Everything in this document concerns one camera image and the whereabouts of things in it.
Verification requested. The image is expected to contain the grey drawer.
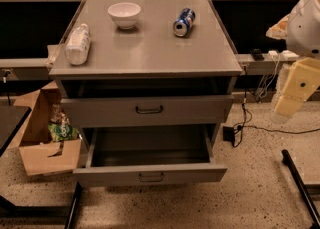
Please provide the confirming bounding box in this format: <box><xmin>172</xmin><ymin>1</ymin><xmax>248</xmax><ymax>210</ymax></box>
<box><xmin>62</xmin><ymin>95</ymin><xmax>233</xmax><ymax>128</ymax></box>
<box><xmin>74</xmin><ymin>125</ymin><xmax>227</xmax><ymax>188</ymax></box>

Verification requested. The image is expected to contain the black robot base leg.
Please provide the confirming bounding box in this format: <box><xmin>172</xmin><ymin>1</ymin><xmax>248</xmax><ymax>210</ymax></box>
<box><xmin>281</xmin><ymin>149</ymin><xmax>320</xmax><ymax>229</ymax></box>

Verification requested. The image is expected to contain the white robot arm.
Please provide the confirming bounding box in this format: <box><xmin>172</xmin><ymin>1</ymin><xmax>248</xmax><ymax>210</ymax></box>
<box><xmin>266</xmin><ymin>0</ymin><xmax>320</xmax><ymax>123</ymax></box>

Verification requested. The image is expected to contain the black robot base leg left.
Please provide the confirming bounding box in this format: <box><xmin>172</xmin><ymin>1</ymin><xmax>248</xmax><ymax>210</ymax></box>
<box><xmin>0</xmin><ymin>183</ymin><xmax>82</xmax><ymax>229</ymax></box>

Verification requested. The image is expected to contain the grey top drawer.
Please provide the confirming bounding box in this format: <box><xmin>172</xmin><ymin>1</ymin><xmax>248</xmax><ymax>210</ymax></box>
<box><xmin>62</xmin><ymin>95</ymin><xmax>233</xmax><ymax>128</ymax></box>

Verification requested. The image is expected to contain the grey drawer cabinet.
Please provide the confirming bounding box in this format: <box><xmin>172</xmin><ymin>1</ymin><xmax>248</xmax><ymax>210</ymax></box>
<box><xmin>48</xmin><ymin>0</ymin><xmax>243</xmax><ymax>189</ymax></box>

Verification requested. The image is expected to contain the white power strip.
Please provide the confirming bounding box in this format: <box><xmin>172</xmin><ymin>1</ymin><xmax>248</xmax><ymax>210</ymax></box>
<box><xmin>281</xmin><ymin>50</ymin><xmax>298</xmax><ymax>59</ymax></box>

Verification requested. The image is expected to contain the white charger plug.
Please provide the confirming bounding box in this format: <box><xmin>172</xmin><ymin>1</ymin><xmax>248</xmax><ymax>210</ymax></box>
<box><xmin>268</xmin><ymin>50</ymin><xmax>278</xmax><ymax>56</ymax></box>

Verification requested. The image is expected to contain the black small device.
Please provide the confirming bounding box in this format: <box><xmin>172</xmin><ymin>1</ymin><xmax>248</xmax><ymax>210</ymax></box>
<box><xmin>251</xmin><ymin>49</ymin><xmax>264</xmax><ymax>61</ymax></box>

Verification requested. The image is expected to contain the black power adapter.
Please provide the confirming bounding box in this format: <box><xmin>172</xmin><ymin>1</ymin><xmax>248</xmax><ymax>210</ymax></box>
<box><xmin>223</xmin><ymin>126</ymin><xmax>235</xmax><ymax>143</ymax></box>

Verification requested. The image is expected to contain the blue soda can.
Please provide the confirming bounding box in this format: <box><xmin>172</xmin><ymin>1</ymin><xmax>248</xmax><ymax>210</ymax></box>
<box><xmin>173</xmin><ymin>8</ymin><xmax>196</xmax><ymax>37</ymax></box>

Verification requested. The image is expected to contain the white ceramic bowl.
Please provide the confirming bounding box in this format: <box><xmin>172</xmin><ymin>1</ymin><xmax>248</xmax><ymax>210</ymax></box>
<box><xmin>107</xmin><ymin>2</ymin><xmax>141</xmax><ymax>29</ymax></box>

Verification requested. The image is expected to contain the clear plastic water bottle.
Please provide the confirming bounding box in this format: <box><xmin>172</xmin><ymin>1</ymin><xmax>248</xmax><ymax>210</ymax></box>
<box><xmin>65</xmin><ymin>24</ymin><xmax>91</xmax><ymax>65</ymax></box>

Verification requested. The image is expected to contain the green snack bag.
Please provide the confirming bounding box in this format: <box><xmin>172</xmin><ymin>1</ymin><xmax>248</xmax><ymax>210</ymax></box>
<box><xmin>48</xmin><ymin>123</ymin><xmax>78</xmax><ymax>142</ymax></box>

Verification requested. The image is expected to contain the brown cardboard box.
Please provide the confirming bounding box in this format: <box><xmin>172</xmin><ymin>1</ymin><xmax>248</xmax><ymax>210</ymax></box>
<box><xmin>11</xmin><ymin>81</ymin><xmax>82</xmax><ymax>176</ymax></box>

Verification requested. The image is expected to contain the black table left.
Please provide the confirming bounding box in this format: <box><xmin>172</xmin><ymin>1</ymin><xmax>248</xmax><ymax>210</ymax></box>
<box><xmin>0</xmin><ymin>105</ymin><xmax>31</xmax><ymax>157</ymax></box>

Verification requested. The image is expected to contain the black floor cable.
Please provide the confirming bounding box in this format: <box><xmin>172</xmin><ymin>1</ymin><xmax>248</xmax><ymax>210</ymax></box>
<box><xmin>232</xmin><ymin>66</ymin><xmax>320</xmax><ymax>149</ymax></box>

